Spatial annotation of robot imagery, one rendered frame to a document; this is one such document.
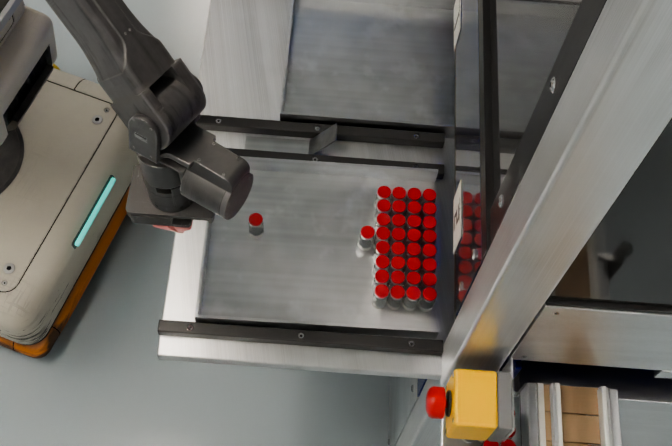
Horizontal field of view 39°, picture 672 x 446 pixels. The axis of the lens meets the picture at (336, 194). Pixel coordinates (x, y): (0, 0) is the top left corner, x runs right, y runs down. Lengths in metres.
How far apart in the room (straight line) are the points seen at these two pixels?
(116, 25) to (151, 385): 1.42
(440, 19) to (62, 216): 0.96
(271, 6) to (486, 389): 0.77
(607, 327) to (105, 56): 0.63
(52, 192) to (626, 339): 1.39
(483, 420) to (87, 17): 0.66
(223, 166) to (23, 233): 1.20
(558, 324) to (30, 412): 1.47
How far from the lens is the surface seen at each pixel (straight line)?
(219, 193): 1.01
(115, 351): 2.32
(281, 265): 1.40
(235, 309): 1.38
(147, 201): 1.13
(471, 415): 1.20
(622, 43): 0.66
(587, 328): 1.14
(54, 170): 2.22
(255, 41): 1.61
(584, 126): 0.74
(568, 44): 0.81
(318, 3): 1.65
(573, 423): 1.33
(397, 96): 1.55
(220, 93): 1.55
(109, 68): 0.97
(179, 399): 2.26
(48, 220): 2.16
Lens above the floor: 2.17
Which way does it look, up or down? 62 degrees down
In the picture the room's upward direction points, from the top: 6 degrees clockwise
